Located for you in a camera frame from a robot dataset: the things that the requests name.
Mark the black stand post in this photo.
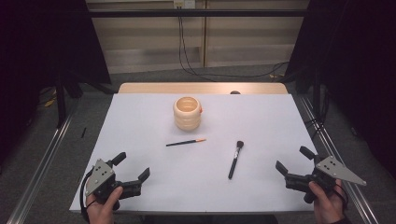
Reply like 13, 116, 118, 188
55, 72, 68, 129

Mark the metal floor rail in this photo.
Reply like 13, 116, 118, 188
6, 113, 80, 224
299, 95, 380, 224

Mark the person's right hand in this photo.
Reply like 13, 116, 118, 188
307, 180, 350, 224

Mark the black curtain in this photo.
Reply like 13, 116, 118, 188
0, 0, 112, 167
283, 0, 396, 180

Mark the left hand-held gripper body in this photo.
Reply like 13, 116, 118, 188
83, 158, 143, 211

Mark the black makeup brush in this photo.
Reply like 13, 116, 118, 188
227, 140, 245, 180

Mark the black wall cable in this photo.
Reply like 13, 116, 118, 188
180, 16, 290, 79
177, 16, 217, 83

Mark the wooden table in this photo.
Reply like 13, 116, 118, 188
118, 81, 289, 95

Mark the white table cover sheet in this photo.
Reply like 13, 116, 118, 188
69, 92, 318, 215

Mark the person's left hand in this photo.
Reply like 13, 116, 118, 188
86, 186, 124, 224

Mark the cream ringed cup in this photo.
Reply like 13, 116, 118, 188
173, 95, 204, 132

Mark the white wall outlet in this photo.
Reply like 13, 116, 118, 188
173, 0, 197, 9

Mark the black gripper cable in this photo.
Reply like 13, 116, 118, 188
79, 169, 95, 220
333, 182, 349, 210

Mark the black horizontal frame bar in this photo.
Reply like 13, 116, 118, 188
88, 8, 310, 19

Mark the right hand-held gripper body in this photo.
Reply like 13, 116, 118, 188
284, 154, 368, 205

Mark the black pencil with orange end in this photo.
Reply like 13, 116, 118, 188
165, 138, 207, 147

